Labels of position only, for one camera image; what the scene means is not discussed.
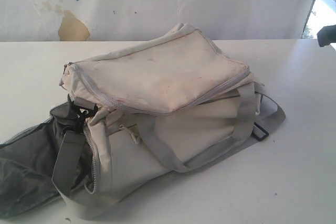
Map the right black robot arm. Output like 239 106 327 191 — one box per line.
317 25 336 47

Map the white fabric zipper bag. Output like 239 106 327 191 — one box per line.
1 23 286 219

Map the beige tape patch on wall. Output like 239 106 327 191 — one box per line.
58 10 90 41

